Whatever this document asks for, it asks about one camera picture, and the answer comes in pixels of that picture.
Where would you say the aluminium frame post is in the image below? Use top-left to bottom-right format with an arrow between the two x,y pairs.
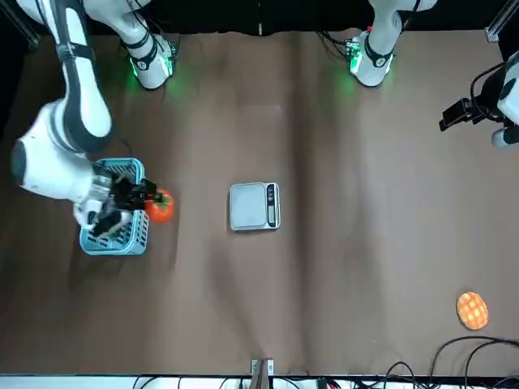
250,357 -> 275,389
485,0 -> 519,42
0,0 -> 41,48

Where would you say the round orange waffle bread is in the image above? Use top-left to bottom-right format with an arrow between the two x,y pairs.
456,291 -> 490,331

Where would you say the orange-red toy tomato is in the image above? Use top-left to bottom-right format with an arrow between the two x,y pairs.
144,187 -> 176,224

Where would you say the silver digital kitchen scale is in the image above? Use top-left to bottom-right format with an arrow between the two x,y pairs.
229,182 -> 281,233

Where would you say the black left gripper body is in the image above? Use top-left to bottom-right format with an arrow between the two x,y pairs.
461,99 -> 487,123

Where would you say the black base cable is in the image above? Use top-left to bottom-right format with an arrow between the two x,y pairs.
319,30 -> 354,62

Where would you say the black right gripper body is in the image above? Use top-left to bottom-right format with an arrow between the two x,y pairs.
112,173 -> 137,212

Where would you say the light blue plastic basket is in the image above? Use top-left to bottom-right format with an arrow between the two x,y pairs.
79,157 -> 152,256

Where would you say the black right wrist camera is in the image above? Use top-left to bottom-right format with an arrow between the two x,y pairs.
88,209 -> 134,239

